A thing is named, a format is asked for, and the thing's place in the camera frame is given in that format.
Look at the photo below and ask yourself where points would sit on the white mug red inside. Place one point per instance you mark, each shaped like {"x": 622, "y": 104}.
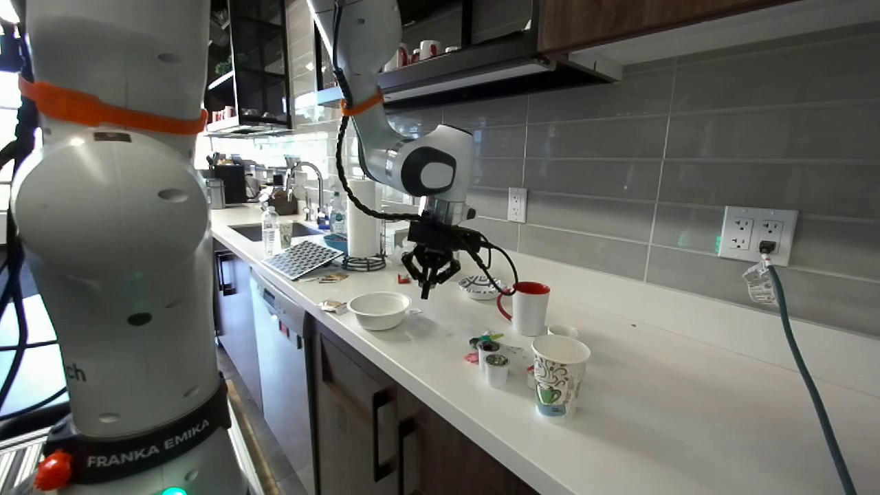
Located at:
{"x": 529, "y": 310}

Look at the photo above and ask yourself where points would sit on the white paper towel roll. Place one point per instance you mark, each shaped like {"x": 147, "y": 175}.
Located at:
{"x": 360, "y": 222}

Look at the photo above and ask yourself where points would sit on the floral paper cup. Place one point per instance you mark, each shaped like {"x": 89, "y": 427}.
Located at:
{"x": 558, "y": 376}

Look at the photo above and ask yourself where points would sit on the blue patterned container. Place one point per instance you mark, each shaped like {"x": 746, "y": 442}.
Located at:
{"x": 334, "y": 242}

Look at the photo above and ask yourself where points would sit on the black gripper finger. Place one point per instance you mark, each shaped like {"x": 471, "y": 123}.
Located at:
{"x": 446, "y": 273}
{"x": 413, "y": 280}

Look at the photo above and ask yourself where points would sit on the small pod green lid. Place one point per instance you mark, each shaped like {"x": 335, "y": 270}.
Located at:
{"x": 496, "y": 370}

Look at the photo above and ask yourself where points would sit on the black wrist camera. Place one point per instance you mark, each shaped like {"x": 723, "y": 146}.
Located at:
{"x": 442, "y": 234}

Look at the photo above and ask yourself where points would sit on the chrome faucet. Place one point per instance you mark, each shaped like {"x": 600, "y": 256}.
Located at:
{"x": 312, "y": 183}

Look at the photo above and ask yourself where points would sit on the patterned paper bowl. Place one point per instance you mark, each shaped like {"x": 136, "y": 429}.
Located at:
{"x": 478, "y": 288}

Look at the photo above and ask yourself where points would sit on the small brown packet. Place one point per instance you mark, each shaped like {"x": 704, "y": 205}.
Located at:
{"x": 330, "y": 277}

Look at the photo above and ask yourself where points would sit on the clear bottle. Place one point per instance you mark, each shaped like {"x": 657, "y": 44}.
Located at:
{"x": 266, "y": 230}

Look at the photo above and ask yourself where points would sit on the red sauce packet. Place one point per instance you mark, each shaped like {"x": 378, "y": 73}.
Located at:
{"x": 401, "y": 280}

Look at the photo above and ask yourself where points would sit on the white wall outlet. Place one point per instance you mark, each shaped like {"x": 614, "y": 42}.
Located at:
{"x": 518, "y": 205}
{"x": 756, "y": 234}

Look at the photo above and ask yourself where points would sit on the steel dishwasher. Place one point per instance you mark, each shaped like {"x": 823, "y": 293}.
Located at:
{"x": 283, "y": 366}

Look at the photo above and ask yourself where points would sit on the wooden wall cabinet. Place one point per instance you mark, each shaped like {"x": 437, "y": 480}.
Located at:
{"x": 661, "y": 17}

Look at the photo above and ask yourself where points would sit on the pink packet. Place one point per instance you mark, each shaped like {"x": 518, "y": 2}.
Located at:
{"x": 471, "y": 359}

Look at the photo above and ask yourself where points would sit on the brown kettle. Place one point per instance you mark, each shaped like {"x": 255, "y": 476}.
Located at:
{"x": 277, "y": 197}

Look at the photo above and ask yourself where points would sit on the clear plastic bag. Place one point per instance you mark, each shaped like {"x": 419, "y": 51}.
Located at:
{"x": 400, "y": 240}

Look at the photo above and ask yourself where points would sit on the white bowl with food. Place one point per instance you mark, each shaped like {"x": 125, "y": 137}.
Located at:
{"x": 378, "y": 310}

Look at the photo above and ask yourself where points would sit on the black coffee machine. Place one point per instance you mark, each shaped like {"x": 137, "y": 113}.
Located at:
{"x": 228, "y": 181}

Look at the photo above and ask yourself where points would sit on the dark wall shelf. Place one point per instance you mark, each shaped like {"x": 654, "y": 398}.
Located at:
{"x": 496, "y": 69}

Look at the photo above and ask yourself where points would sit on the wooden base cabinet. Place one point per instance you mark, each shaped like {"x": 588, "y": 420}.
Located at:
{"x": 365, "y": 429}

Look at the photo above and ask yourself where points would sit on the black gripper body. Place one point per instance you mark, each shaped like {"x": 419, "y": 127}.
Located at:
{"x": 430, "y": 259}

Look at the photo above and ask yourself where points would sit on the clear snack packet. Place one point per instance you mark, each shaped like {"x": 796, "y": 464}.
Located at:
{"x": 330, "y": 306}

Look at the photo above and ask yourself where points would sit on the black shelf unit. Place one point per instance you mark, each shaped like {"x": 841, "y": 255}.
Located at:
{"x": 261, "y": 64}

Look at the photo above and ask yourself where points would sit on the green packet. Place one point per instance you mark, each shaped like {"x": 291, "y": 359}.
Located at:
{"x": 478, "y": 339}

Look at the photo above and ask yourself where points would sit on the grey ribbed mat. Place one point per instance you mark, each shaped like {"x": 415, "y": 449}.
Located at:
{"x": 301, "y": 259}

